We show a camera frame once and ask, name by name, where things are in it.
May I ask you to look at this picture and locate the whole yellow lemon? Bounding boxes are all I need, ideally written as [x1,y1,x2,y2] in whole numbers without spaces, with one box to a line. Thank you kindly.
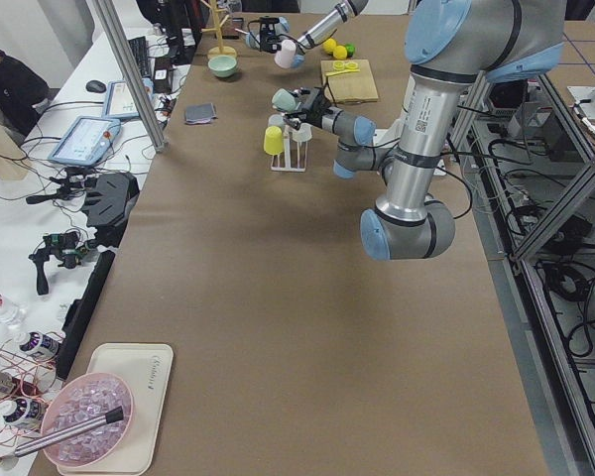
[321,38,337,55]
[332,45,348,60]

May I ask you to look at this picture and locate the black computer mouse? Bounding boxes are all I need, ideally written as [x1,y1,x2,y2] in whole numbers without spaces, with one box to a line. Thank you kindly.
[85,79,107,94]

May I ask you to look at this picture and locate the black keyboard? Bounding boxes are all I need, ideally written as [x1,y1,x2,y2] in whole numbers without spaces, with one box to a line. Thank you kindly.
[128,36,152,78]

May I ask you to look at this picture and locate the white plastic cup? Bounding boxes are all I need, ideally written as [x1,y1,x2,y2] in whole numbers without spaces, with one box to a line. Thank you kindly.
[293,123,312,144]

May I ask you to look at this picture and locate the wooden cutting board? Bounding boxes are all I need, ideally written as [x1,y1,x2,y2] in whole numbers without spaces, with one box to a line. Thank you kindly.
[320,59,379,103]

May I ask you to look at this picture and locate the yellow plastic knife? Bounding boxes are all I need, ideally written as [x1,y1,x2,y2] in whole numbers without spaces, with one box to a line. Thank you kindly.
[325,68,360,77]

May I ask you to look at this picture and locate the person in black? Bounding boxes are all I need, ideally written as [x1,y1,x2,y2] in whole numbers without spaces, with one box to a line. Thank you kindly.
[0,50,50,137]

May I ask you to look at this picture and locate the grey plastic cup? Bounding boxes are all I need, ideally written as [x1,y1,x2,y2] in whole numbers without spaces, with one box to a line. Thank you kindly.
[268,114,284,127]

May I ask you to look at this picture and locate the pink plastic cup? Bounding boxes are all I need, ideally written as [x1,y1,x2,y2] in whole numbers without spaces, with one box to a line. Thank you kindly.
[274,39,297,69]

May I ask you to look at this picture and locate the white wire cup holder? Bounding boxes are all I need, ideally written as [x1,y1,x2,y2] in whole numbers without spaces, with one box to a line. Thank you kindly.
[271,123,309,173]

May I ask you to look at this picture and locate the wooden mug tree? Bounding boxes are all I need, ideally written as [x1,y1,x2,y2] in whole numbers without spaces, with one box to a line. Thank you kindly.
[201,0,237,59]

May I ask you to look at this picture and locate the aluminium frame post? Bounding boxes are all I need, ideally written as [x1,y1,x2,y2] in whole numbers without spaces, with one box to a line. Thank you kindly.
[89,0,166,153]

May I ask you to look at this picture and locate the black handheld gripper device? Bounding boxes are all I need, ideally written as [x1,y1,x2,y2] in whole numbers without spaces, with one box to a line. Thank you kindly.
[29,231,99,296]

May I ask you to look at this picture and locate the white camera pole base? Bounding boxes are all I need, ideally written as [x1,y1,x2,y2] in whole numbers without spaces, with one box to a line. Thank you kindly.
[373,128,401,148]

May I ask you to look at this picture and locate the mint green bowl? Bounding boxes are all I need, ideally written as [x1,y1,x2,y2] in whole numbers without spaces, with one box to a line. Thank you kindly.
[207,55,238,78]

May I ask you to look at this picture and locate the yellow plastic cup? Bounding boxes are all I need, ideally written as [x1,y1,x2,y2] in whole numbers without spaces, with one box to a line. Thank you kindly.
[263,126,284,156]

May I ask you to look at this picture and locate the black stand device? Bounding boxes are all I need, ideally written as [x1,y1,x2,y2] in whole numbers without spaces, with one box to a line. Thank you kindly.
[80,173,140,248]

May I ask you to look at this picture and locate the grey folded cloth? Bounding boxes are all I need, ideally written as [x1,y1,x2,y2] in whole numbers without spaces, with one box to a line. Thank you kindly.
[184,102,216,125]

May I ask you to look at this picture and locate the green plastic cup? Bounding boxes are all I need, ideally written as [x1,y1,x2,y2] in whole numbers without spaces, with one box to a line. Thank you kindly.
[272,88,298,113]

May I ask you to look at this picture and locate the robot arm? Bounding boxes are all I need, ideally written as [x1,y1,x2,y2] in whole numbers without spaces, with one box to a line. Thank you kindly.
[245,0,367,69]
[272,1,566,260]

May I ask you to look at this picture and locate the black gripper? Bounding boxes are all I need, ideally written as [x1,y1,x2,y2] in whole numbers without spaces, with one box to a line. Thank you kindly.
[283,87,333,130]
[258,17,281,53]

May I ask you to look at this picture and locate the blue teach pendant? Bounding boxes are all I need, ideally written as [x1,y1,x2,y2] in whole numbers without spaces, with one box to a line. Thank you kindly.
[102,80,139,120]
[49,116,122,167]

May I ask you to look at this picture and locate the beige plastic tray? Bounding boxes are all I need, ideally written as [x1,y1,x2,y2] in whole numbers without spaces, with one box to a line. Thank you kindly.
[57,343,174,475]

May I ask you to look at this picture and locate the pink bowl of ice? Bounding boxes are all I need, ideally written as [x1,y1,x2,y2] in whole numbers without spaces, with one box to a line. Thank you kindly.
[41,372,133,468]

